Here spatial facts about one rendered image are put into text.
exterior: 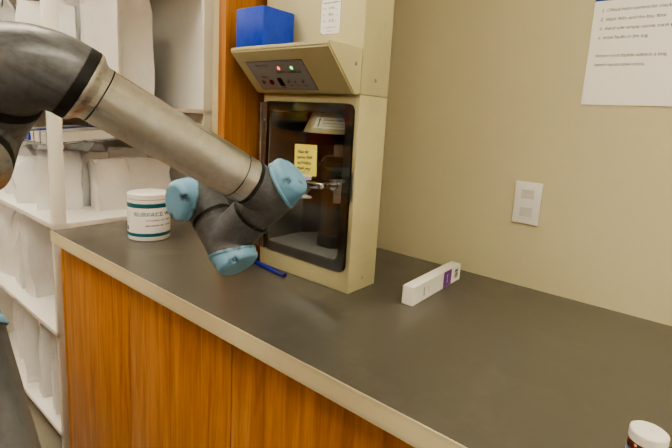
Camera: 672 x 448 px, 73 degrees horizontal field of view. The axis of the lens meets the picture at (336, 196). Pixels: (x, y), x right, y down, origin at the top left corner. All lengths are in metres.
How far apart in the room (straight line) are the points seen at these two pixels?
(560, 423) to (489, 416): 0.10
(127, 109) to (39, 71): 0.10
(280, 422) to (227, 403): 0.17
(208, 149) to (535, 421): 0.61
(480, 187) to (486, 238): 0.15
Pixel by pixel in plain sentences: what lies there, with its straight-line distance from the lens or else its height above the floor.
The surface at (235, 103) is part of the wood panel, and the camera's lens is 1.27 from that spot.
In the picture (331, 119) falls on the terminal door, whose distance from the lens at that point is 1.08.
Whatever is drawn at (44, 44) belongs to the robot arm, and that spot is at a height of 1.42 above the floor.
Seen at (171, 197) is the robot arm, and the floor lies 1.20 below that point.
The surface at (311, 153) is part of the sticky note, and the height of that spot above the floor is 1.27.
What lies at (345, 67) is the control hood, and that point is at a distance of 1.00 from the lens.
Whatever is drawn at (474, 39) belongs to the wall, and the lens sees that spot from 1.41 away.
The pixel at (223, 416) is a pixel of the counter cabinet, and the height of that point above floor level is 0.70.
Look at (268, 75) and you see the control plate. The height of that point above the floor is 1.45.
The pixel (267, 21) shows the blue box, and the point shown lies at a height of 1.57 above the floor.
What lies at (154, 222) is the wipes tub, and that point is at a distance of 1.54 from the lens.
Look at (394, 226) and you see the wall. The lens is 1.52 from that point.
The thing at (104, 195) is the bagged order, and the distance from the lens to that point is 2.12.
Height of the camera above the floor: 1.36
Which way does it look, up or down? 10 degrees down
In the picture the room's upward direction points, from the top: 3 degrees clockwise
